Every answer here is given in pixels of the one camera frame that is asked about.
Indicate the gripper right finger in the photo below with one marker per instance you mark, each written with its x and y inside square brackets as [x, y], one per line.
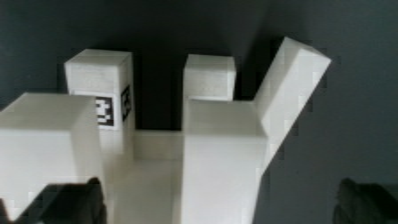
[366, 204]

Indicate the white chair back frame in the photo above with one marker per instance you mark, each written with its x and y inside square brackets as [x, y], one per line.
[181, 178]

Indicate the white chair seat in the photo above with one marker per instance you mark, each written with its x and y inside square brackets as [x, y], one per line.
[289, 90]

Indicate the white chair leg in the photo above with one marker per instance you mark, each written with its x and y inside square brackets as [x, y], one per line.
[208, 77]
[99, 78]

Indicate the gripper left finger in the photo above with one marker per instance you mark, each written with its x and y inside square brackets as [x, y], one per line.
[67, 204]

